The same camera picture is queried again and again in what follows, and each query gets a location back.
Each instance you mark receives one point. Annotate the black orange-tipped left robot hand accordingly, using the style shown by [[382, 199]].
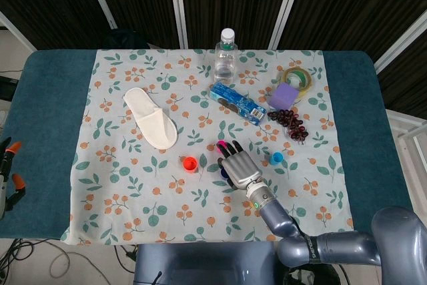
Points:
[[6, 165]]

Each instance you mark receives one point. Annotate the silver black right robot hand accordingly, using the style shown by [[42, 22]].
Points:
[[240, 168]]

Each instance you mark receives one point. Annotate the pink plastic cup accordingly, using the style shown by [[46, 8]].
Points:
[[220, 146]]

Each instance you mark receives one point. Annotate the light blue plastic cup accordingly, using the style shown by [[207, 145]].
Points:
[[277, 157]]

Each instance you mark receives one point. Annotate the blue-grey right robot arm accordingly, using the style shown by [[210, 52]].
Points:
[[283, 221]]

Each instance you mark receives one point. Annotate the teal table cover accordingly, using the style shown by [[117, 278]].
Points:
[[43, 131]]

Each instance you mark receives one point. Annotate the orange plastic cup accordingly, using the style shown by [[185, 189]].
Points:
[[190, 164]]

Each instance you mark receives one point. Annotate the dark purple grape bunch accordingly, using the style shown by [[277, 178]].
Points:
[[293, 125]]

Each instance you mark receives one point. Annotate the blue biscuit box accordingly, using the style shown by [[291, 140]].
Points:
[[233, 98]]

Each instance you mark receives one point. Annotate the black device on floor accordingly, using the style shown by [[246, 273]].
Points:
[[6, 88]]

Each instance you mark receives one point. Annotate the purple foam cube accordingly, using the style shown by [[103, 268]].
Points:
[[282, 96]]

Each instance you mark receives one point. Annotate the white disposable slipper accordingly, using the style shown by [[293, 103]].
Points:
[[150, 121]]

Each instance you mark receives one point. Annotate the blue-grey robot torso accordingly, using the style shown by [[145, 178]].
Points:
[[200, 265]]

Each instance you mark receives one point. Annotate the clear plastic water bottle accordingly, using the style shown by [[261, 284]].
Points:
[[226, 61]]

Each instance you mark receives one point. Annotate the yellowish tape roll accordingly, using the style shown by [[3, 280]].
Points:
[[308, 81]]

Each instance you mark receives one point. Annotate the floral printed tablecloth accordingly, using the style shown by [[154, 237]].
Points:
[[133, 198]]

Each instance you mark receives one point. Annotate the black plastic bag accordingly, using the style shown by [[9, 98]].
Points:
[[310, 276]]

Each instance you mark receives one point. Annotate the white metal rack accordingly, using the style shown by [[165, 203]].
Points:
[[407, 131]]

